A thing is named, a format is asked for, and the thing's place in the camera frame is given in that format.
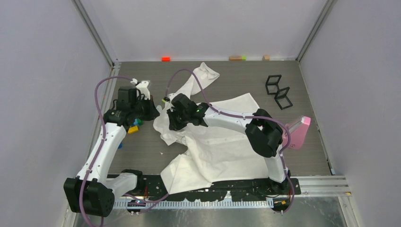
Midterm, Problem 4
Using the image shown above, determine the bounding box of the white shirt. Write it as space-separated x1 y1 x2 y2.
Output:
153 62 278 195

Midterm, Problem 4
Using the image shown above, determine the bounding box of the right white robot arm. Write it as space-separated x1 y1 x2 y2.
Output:
167 94 289 194

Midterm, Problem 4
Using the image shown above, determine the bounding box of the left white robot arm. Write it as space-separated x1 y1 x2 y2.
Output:
63 82 159 218

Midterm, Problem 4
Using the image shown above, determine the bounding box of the toy brick pile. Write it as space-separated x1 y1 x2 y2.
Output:
128 118 143 134

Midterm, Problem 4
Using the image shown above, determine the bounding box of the wooden block with green end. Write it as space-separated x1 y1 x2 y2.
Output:
229 56 246 61

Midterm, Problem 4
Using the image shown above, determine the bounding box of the pink stand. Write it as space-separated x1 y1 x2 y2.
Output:
286 116 311 150

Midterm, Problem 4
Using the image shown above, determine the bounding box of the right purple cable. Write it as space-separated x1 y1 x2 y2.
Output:
164 68 296 214

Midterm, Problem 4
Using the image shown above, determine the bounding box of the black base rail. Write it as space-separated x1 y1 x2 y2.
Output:
128 175 301 202

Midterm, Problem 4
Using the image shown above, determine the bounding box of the black display frame with brooch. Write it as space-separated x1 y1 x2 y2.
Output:
265 74 282 95

